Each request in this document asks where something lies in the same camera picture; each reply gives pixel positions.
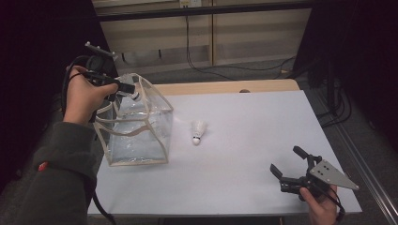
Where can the person's left hand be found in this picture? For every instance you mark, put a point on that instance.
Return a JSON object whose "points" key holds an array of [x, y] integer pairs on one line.
{"points": [[81, 100]]}

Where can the white wall outlet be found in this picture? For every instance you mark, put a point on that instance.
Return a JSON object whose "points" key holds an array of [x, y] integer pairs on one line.
{"points": [[191, 3]]}

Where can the black curtain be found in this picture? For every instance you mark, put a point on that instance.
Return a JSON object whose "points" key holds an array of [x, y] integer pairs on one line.
{"points": [[37, 31], [369, 47]]}

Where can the person's right hand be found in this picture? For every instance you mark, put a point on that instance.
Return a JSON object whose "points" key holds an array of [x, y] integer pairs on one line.
{"points": [[322, 211]]}

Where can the black horizontal bar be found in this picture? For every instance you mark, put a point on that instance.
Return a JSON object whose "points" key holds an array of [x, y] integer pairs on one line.
{"points": [[156, 14]]}

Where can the clear plastic bag beige trim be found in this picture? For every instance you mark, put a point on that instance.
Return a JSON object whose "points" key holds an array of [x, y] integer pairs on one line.
{"points": [[140, 146]]}

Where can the white table sheet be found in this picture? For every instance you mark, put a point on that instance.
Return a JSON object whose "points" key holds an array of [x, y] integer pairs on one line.
{"points": [[250, 125]]}

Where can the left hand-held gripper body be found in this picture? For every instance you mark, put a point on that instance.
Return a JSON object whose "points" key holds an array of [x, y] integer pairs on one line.
{"points": [[97, 67]]}

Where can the beige wooden cabinet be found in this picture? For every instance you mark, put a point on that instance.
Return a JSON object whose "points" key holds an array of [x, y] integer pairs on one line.
{"points": [[250, 37]]}

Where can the metal floor rail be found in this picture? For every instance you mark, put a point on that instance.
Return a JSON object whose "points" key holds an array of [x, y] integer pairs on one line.
{"points": [[372, 175]]}

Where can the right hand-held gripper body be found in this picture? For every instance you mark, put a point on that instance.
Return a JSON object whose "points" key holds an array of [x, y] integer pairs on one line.
{"points": [[328, 176]]}

